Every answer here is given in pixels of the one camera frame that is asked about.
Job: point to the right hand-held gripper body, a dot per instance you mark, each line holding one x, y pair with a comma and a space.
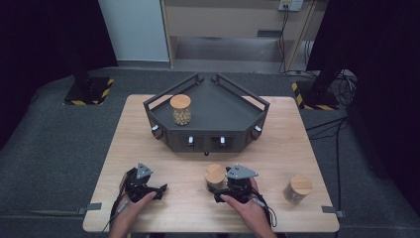
241, 188

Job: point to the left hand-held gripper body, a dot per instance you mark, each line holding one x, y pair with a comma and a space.
137, 186

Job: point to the jar of green beans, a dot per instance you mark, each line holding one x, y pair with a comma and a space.
214, 172

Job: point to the glass jar with wooden lid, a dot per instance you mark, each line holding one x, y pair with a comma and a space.
301, 185

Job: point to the dark grey corner storage rack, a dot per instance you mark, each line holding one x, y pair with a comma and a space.
218, 109

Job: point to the jar of pale beans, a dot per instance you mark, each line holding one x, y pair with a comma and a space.
180, 102

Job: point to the person's right hand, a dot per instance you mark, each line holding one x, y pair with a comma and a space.
249, 214

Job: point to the person's left hand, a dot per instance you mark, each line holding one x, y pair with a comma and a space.
132, 214

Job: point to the light wooden cabinet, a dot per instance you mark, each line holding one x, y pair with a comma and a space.
224, 20

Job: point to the white panel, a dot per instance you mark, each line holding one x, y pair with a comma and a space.
135, 29

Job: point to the black curtain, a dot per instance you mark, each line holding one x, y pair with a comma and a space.
39, 49
386, 66

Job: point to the grey table edge bracket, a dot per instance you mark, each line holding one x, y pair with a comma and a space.
90, 207
332, 210

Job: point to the striped stand base plate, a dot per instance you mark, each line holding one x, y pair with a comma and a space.
99, 89
298, 97

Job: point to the black metal stand post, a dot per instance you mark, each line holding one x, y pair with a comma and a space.
325, 82
81, 72

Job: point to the white wall power outlet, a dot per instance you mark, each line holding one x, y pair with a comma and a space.
290, 4

